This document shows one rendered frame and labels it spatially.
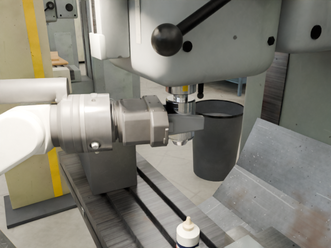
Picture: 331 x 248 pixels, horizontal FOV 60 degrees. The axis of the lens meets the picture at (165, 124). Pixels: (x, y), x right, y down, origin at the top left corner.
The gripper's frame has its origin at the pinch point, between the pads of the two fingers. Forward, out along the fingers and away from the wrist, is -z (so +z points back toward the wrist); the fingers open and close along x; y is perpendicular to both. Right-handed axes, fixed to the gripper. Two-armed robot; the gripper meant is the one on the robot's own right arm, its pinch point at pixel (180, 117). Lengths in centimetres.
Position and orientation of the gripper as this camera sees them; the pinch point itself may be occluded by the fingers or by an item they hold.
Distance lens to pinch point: 46.2
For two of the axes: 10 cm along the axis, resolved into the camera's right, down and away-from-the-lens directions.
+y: -0.1, 9.3, 3.6
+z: -9.8, 0.6, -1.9
